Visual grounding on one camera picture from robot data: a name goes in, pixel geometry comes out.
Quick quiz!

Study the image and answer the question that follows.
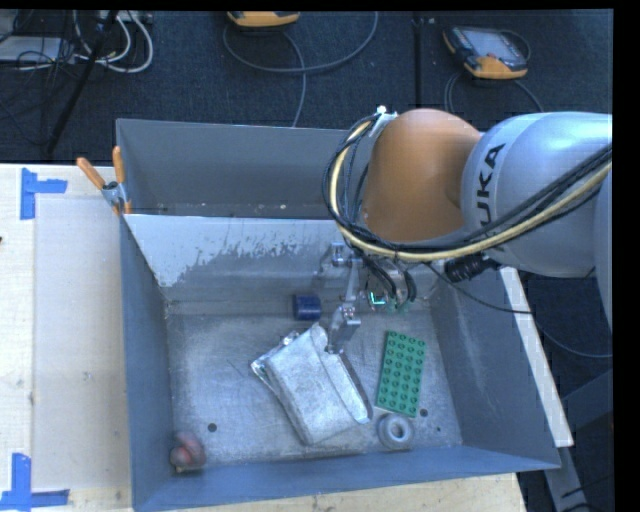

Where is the red-brown toy food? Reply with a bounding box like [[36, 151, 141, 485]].
[[168, 430, 208, 474]]

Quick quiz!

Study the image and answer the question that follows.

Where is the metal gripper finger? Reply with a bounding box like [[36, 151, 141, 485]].
[[326, 303, 363, 355]]

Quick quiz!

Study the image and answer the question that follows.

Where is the dark green flat block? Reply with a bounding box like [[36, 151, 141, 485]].
[[374, 330, 428, 419]]

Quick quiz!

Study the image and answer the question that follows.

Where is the small blue block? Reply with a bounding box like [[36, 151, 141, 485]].
[[292, 294, 323, 322]]

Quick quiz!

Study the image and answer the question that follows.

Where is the grey ring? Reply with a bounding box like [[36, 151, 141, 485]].
[[376, 413, 417, 450]]

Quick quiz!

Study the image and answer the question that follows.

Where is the black cylinder on white bracket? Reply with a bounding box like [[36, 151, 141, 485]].
[[430, 252, 503, 286]]

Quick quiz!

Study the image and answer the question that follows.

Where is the grey metal bin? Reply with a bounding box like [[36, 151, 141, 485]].
[[114, 118, 564, 512]]

